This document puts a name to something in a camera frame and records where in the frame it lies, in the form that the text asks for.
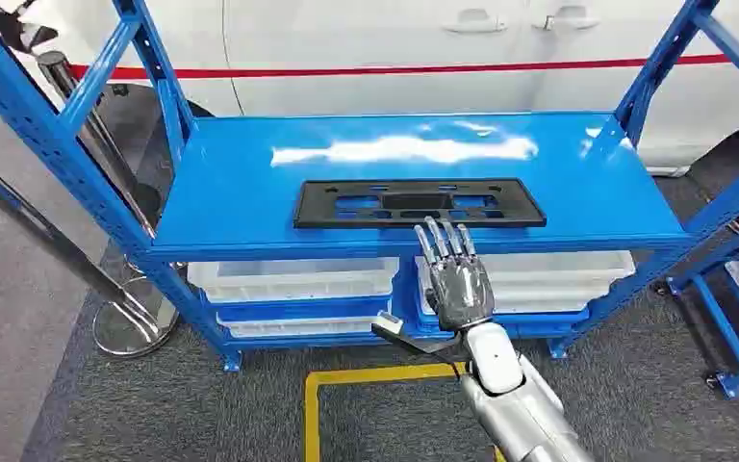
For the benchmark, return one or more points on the chrome stanchion post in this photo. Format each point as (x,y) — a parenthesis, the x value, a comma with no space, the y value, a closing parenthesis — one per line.
(130,319)

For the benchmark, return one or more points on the white car with red stripe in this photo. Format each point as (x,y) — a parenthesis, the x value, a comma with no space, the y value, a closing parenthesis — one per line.
(376,38)

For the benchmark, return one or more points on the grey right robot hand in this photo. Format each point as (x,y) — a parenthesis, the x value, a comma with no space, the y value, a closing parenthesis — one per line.
(462,290)

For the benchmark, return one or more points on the black plastic plate frame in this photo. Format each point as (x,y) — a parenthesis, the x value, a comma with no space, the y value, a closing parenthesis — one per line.
(318,213)

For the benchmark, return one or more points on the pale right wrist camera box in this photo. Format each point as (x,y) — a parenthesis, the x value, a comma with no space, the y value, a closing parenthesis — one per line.
(387,324)

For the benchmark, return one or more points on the small blue wheeled rack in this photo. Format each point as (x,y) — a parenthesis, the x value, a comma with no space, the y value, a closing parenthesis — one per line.
(720,331)

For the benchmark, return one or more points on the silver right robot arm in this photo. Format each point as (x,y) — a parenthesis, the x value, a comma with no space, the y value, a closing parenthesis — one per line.
(516,414)

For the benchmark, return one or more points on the yellow floor tape outline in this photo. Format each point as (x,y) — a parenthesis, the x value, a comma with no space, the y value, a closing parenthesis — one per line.
(312,414)

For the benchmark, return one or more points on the large blue metal shelf rack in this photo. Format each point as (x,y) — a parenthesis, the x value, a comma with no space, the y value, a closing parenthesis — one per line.
(242,191)

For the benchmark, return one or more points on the chrome slanted bar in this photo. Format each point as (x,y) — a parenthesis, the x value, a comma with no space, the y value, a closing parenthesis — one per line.
(38,229)

